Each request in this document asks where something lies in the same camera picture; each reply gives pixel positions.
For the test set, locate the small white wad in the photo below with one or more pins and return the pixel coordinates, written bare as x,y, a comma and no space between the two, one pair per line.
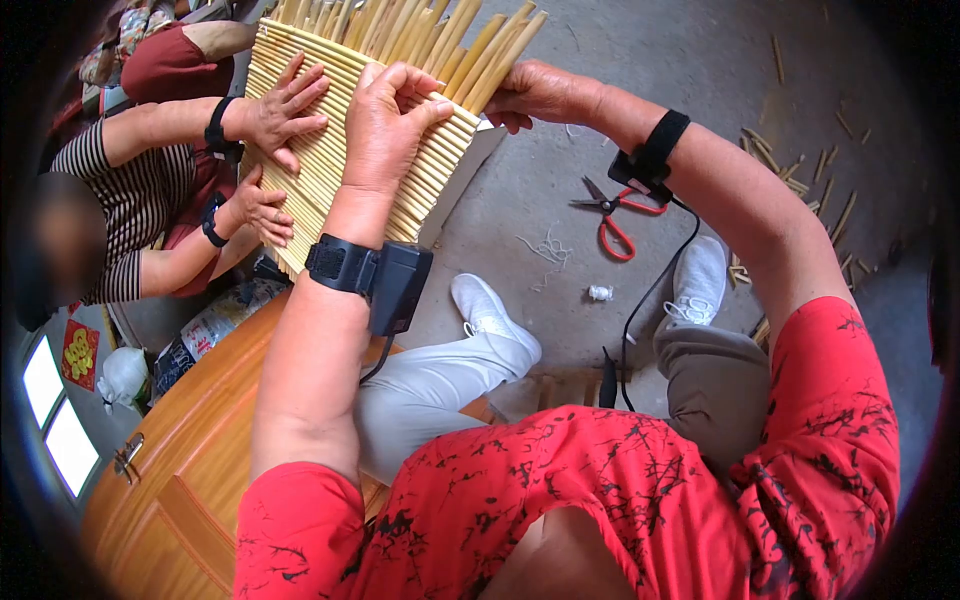
600,292

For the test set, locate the wooden door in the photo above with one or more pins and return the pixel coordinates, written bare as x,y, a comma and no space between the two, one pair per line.
180,480

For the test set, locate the person's left thumb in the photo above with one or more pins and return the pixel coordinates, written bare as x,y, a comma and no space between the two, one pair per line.
433,116

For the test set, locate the black wrist band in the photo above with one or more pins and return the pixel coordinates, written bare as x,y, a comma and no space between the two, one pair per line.
651,157
367,277

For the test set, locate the white plastic bag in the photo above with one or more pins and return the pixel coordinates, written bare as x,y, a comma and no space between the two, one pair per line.
124,375

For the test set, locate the person's left fingers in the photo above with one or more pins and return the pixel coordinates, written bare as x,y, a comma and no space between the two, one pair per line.
401,76

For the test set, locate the person's left hand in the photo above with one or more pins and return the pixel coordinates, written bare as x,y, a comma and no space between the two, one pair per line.
382,150

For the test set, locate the printed sack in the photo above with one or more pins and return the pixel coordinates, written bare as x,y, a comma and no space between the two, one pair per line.
210,330

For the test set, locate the person's right hand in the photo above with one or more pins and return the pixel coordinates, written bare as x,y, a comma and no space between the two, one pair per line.
547,94

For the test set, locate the scattered straw scraps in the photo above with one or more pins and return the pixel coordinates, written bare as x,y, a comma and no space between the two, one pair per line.
795,180

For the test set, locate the person's body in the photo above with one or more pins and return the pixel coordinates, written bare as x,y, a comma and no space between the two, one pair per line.
615,502

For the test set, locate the red paper decoration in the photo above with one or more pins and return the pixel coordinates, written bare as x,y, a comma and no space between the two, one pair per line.
79,354

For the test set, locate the white board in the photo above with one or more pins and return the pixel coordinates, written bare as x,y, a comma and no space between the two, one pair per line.
465,176

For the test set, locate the person's right fingers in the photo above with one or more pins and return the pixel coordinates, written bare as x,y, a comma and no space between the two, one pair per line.
510,120

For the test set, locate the low wooden stool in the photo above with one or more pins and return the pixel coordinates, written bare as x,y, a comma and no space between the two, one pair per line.
559,390

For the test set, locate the woven straw mat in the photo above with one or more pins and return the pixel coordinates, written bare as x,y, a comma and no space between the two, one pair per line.
322,165

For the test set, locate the person's legs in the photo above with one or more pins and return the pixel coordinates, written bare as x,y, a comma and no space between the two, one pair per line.
435,382

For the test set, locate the window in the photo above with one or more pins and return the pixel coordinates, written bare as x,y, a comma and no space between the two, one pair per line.
56,420

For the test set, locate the bundle of loose straw stalks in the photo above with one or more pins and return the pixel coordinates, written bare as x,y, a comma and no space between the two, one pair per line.
450,45

